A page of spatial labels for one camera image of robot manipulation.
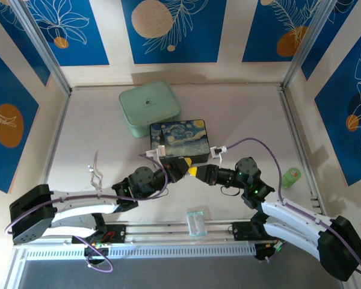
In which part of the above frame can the blue poster with flower outline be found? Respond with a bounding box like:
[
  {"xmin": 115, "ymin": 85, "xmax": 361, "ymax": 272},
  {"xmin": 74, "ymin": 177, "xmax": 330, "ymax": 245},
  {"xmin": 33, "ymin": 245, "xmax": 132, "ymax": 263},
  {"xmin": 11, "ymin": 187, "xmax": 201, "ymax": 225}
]
[{"xmin": 20, "ymin": 0, "xmax": 111, "ymax": 67}]

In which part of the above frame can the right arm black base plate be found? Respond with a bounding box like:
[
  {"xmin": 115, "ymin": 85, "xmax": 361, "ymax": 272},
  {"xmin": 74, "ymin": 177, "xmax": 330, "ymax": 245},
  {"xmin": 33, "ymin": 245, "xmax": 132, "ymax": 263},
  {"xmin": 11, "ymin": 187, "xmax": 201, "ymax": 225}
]
[{"xmin": 231, "ymin": 221, "xmax": 278, "ymax": 241}]

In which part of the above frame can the slotted white cable tray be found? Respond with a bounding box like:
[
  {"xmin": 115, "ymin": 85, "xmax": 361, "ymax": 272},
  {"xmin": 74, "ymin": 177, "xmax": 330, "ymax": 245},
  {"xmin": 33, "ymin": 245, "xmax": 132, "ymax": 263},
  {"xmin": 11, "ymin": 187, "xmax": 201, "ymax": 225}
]
[{"xmin": 23, "ymin": 244, "xmax": 257, "ymax": 261}]

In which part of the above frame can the clear plastic packet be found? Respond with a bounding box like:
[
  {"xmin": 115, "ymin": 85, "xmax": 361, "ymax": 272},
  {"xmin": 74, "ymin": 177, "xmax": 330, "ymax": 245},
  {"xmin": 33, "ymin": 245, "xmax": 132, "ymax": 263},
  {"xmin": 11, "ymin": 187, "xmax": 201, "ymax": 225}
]
[{"xmin": 186, "ymin": 205, "xmax": 210, "ymax": 237}]

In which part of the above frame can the aluminium table edge profile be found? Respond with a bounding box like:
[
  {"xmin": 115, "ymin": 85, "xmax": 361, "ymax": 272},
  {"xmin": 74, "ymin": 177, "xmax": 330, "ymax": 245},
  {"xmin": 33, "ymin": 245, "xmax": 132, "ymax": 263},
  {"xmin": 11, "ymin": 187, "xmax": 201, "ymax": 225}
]
[
  {"xmin": 277, "ymin": 87, "xmax": 326, "ymax": 215},
  {"xmin": 39, "ymin": 89, "xmax": 72, "ymax": 188}
]

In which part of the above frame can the aluminium mounting rail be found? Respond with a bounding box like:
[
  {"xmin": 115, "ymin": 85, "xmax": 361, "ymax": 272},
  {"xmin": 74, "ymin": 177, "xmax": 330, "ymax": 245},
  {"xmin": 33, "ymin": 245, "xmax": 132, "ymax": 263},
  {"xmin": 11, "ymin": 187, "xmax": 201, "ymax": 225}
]
[{"xmin": 13, "ymin": 220, "xmax": 278, "ymax": 245}]

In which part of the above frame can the blue poster with beige circle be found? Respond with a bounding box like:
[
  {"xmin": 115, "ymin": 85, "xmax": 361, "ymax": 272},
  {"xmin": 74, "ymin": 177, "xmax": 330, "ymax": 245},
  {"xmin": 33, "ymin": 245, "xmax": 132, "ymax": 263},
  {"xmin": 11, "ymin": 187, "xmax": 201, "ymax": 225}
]
[{"xmin": 121, "ymin": 0, "xmax": 228, "ymax": 65}]

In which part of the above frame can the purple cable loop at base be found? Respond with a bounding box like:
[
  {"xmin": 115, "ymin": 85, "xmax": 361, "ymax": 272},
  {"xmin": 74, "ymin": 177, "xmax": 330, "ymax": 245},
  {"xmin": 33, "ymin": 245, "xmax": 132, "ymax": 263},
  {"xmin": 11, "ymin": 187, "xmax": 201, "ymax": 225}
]
[{"xmin": 85, "ymin": 237, "xmax": 114, "ymax": 273}]

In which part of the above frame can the blue poster with orange circle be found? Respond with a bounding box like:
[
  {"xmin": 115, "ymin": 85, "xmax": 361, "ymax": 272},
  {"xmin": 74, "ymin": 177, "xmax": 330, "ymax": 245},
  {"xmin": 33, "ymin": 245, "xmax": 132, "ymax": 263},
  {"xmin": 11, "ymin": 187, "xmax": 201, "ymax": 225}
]
[{"xmin": 241, "ymin": 0, "xmax": 332, "ymax": 63}]

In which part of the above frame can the blue poster with orange oval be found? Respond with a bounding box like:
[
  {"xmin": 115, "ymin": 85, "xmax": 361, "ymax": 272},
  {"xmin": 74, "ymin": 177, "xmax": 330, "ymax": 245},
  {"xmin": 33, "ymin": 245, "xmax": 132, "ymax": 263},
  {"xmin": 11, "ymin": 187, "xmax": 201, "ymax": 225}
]
[{"xmin": 0, "ymin": 43, "xmax": 40, "ymax": 194}]

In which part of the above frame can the starry night painted box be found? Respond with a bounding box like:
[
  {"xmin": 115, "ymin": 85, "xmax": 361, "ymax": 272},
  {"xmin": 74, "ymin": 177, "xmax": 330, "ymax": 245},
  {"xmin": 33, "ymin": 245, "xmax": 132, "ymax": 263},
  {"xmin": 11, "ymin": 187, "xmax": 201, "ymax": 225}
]
[{"xmin": 149, "ymin": 118, "xmax": 212, "ymax": 166}]

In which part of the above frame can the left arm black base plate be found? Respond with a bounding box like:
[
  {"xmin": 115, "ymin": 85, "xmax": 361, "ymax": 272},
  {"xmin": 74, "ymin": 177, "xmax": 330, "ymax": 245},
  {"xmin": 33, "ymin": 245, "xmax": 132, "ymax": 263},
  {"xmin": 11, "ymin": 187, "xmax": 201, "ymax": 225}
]
[{"xmin": 71, "ymin": 224, "xmax": 128, "ymax": 245}]

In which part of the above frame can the thin black cable loop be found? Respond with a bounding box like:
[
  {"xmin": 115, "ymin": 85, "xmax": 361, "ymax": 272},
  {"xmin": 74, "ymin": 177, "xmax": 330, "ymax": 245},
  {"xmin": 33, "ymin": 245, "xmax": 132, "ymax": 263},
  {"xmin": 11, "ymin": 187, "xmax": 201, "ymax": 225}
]
[{"xmin": 220, "ymin": 184, "xmax": 242, "ymax": 197}]

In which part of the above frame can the mint green zip case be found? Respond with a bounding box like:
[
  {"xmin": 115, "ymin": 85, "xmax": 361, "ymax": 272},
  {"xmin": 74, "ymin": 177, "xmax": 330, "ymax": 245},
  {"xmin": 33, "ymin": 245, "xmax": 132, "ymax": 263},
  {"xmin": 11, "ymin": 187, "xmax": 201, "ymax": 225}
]
[{"xmin": 119, "ymin": 80, "xmax": 182, "ymax": 138}]

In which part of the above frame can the green plastic bottle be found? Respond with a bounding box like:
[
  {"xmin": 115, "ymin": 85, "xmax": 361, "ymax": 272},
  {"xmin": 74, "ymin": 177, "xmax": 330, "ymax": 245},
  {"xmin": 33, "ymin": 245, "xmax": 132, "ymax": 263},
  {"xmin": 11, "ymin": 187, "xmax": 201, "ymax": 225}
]
[{"xmin": 281, "ymin": 167, "xmax": 302, "ymax": 190}]

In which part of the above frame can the aluminium frame post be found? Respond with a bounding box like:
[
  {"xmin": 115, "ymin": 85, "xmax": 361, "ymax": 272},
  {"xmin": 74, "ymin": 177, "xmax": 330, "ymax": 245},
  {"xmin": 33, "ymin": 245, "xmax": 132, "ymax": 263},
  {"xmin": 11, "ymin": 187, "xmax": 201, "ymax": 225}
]
[
  {"xmin": 280, "ymin": 0, "xmax": 340, "ymax": 90},
  {"xmin": 9, "ymin": 0, "xmax": 72, "ymax": 96}
]

